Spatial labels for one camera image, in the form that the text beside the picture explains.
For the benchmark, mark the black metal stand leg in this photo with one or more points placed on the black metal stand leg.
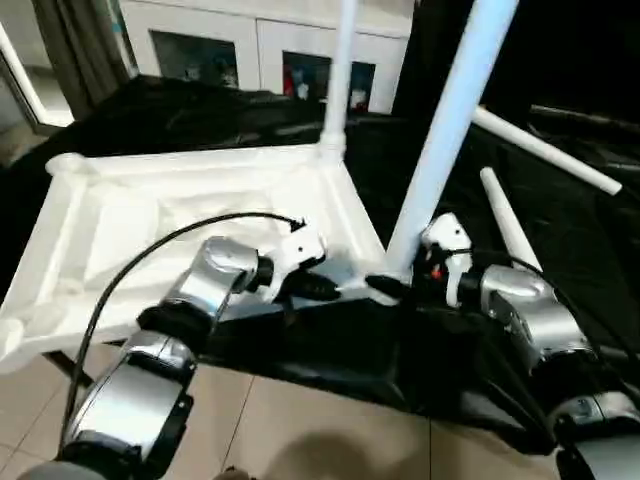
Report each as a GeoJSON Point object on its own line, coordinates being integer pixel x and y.
{"type": "Point", "coordinates": [60, 365]}

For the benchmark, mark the white plastic table leg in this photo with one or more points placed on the white plastic table leg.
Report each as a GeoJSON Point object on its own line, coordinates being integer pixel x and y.
{"type": "Point", "coordinates": [340, 75]}
{"type": "Point", "coordinates": [545, 147]}
{"type": "Point", "coordinates": [450, 125]}
{"type": "Point", "coordinates": [510, 225]}

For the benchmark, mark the dark robot lower body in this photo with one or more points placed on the dark robot lower body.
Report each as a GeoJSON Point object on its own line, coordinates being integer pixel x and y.
{"type": "Point", "coordinates": [235, 473]}

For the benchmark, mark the white door frame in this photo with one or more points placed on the white door frame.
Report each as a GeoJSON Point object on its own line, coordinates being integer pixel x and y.
{"type": "Point", "coordinates": [30, 75]}

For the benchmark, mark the beige curtain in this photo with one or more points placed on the beige curtain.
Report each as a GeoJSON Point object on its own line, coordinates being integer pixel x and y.
{"type": "Point", "coordinates": [85, 50]}

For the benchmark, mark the white table frame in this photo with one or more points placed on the white table frame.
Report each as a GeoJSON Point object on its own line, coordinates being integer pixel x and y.
{"type": "Point", "coordinates": [150, 200]}

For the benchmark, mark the white glass-door cabinet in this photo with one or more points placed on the white glass-door cabinet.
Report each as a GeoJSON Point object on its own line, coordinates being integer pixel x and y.
{"type": "Point", "coordinates": [260, 35]}

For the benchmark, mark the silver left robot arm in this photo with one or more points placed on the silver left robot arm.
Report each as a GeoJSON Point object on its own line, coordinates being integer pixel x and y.
{"type": "Point", "coordinates": [215, 270]}

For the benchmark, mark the black work mat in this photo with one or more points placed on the black work mat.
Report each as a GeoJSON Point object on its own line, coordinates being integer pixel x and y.
{"type": "Point", "coordinates": [350, 350]}

